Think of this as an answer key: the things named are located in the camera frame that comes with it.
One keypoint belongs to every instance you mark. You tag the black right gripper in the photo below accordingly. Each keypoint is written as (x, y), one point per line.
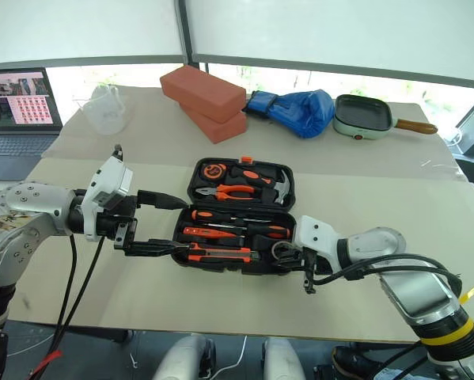
(308, 266)

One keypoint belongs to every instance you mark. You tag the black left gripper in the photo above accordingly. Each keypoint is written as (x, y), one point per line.
(116, 225)

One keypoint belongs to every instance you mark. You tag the grey black tape roll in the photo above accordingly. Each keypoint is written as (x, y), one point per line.
(275, 253)

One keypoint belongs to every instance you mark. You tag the large orange black screwdriver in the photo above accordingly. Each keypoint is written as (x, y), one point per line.
(268, 230)

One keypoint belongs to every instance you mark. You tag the slim orange black screwdriver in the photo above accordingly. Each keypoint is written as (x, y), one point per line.
(205, 215)

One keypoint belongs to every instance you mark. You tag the orange black utility knife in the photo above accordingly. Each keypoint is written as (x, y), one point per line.
(221, 253)

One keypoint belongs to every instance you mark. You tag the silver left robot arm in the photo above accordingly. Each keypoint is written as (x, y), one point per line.
(27, 198)

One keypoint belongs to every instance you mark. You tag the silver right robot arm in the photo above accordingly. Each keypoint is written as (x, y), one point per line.
(379, 243)

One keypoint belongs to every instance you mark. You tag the black tool case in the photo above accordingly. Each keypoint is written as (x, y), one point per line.
(221, 269)

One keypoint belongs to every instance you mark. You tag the orange black tape measure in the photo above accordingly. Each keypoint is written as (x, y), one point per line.
(212, 172)

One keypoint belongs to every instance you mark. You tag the beige paper table sheet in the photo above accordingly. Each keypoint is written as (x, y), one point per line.
(141, 297)
(149, 150)

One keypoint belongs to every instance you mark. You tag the silver robot right thigh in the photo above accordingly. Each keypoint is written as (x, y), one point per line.
(284, 358)

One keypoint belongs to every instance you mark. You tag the silver robot thigh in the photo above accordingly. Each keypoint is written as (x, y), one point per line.
(284, 358)
(181, 358)

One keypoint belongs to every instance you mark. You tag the red foam brick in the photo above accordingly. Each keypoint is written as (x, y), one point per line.
(201, 91)
(221, 129)

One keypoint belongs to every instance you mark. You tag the clear plastic measuring cup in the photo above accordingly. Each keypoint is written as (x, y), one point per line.
(106, 116)

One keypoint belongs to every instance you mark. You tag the black shoe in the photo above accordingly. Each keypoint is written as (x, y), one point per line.
(353, 362)

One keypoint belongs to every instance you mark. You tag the silver robot left thigh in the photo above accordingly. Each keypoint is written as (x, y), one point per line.
(181, 358)

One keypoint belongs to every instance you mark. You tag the blue boxing glove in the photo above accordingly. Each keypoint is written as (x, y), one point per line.
(304, 112)

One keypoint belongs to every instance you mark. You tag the green electric frying pan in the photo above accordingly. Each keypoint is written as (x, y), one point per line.
(363, 112)

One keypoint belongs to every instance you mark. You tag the dark grey laptop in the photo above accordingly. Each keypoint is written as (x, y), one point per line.
(19, 99)

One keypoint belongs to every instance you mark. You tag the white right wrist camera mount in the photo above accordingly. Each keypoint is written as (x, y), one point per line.
(315, 233)

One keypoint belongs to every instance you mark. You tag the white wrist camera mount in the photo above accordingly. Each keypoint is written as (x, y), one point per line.
(106, 178)
(315, 233)

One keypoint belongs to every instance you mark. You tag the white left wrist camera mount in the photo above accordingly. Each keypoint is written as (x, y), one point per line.
(106, 178)

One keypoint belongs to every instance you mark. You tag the grey window frame post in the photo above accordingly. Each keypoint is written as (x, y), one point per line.
(185, 31)

